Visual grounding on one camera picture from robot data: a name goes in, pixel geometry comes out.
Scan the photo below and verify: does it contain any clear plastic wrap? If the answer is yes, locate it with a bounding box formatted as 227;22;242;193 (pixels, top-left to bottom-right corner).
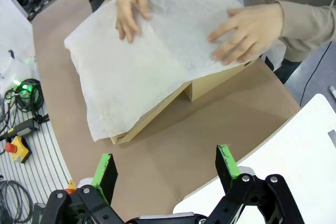
0;50;37;88

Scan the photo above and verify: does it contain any white tissue paper sheet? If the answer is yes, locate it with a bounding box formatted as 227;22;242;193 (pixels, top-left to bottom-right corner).
64;0;287;142

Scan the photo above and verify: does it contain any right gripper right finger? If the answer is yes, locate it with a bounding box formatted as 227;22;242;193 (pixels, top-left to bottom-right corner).
207;144;307;224

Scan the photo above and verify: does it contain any grey coiled cable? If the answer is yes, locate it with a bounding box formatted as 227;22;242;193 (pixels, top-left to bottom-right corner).
0;180;35;224

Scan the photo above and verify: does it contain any black cable bundle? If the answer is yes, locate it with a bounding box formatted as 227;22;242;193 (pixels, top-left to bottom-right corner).
4;78;45;116

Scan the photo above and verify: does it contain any grey controller handle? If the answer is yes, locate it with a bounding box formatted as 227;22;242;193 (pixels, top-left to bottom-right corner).
0;118;40;141

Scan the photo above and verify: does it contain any yellow emergency stop box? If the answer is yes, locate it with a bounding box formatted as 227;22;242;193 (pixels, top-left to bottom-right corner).
5;135;33;164

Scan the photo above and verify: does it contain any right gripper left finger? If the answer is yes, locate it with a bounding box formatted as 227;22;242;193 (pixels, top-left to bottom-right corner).
46;153;127;224

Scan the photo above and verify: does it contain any person's left forearm beige sleeve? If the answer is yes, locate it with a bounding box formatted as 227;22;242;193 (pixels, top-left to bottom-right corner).
275;0;336;62

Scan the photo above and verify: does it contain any person's left hand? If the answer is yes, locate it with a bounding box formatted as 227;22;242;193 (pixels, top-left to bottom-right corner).
208;3;286;65

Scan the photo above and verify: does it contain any thin black floor cable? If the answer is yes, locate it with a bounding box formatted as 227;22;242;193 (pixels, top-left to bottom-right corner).
301;40;334;108

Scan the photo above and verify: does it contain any brown cardboard shoe box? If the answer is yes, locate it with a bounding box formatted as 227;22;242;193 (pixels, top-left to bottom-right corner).
110;0;257;145

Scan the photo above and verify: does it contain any white box platform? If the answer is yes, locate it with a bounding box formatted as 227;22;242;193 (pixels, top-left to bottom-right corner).
173;92;336;224

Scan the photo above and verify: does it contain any small red yellow button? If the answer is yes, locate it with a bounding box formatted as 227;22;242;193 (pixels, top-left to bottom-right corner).
65;179;77;192

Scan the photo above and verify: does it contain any person's right hand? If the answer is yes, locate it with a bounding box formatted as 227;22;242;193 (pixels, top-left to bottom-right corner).
115;0;152;43

